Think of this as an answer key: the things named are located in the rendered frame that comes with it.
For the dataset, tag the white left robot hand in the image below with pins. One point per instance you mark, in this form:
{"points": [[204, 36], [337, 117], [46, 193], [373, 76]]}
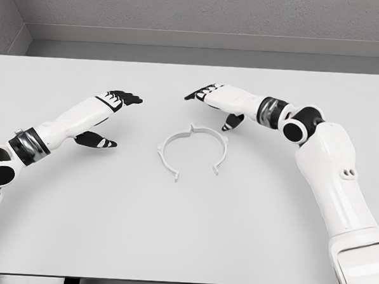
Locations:
{"points": [[95, 111]]}

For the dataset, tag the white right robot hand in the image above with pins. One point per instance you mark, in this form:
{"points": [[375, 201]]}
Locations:
{"points": [[225, 97]]}

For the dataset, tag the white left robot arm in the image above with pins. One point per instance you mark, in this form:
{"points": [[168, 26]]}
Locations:
{"points": [[27, 143]]}

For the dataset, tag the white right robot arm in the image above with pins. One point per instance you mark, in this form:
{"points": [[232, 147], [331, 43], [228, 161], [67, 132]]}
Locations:
{"points": [[331, 162]]}

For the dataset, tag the thin white pipe clamp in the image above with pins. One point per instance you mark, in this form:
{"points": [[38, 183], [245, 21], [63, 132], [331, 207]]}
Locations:
{"points": [[193, 130]]}

